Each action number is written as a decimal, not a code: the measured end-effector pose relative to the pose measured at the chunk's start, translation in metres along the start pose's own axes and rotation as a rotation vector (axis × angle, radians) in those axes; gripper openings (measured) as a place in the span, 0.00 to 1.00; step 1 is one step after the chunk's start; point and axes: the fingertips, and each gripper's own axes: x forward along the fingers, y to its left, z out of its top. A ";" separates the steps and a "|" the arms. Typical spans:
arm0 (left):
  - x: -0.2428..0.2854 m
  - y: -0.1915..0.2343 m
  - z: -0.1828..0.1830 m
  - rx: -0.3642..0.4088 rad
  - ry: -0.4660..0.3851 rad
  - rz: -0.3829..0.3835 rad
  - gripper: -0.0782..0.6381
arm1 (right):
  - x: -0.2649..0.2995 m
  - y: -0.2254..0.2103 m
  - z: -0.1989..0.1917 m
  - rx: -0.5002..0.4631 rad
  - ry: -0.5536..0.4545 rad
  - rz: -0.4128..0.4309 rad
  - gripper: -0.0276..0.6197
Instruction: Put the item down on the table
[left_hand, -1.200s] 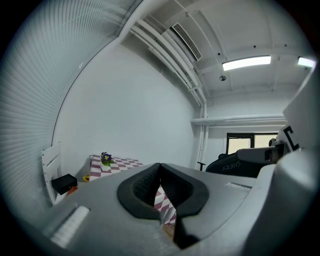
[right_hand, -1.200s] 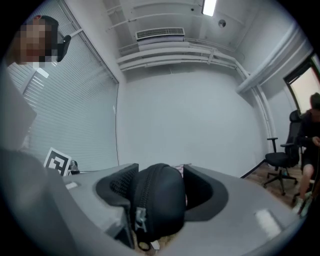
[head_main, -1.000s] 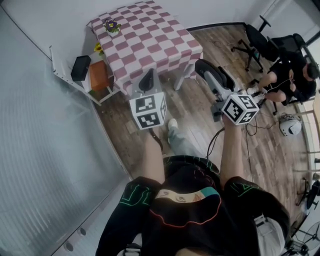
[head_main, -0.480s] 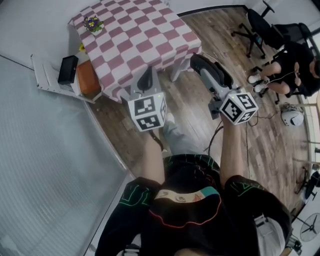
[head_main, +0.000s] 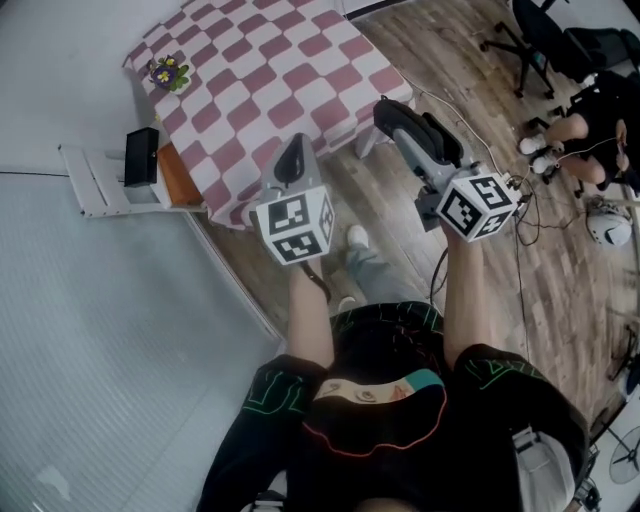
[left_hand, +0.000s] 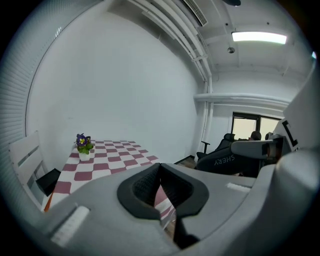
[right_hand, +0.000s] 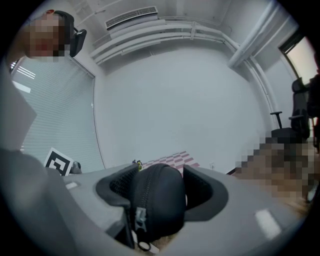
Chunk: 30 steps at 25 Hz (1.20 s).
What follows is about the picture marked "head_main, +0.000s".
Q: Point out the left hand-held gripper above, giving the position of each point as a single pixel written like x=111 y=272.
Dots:
x=292 y=225

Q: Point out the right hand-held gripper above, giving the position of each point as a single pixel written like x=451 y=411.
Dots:
x=475 y=205

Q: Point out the person's left forearm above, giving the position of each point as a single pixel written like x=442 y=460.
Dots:
x=311 y=320

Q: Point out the person's right forearm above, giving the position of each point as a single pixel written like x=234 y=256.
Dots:
x=475 y=295

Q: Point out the cloth covered table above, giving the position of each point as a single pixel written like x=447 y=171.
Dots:
x=367 y=146

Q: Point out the person's white shoe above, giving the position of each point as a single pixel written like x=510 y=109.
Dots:
x=358 y=235
x=542 y=164
x=531 y=145
x=346 y=302

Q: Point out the person's grey trouser leg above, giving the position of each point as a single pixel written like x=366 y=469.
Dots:
x=380 y=277

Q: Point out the red white checkered tablecloth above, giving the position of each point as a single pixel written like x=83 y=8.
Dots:
x=280 y=75

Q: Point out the orange wooden board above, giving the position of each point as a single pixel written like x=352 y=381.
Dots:
x=177 y=177

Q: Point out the black office chair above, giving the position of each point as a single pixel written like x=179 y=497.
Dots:
x=600 y=50
x=530 y=35

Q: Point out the black box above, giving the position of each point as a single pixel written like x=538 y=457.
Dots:
x=141 y=157

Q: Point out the potted purple yellow flowers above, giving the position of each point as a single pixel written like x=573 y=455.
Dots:
x=167 y=75

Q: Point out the white metal rack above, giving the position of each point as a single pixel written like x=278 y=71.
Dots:
x=95 y=180

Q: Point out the person's black printed shirt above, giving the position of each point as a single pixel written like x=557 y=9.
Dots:
x=380 y=425

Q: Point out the white helmet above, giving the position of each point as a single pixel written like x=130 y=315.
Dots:
x=611 y=227

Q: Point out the black tripod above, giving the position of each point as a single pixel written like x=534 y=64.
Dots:
x=627 y=352

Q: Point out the grey white backpack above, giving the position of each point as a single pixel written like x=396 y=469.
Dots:
x=545 y=475

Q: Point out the standing fan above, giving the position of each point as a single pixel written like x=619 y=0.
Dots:
x=626 y=457

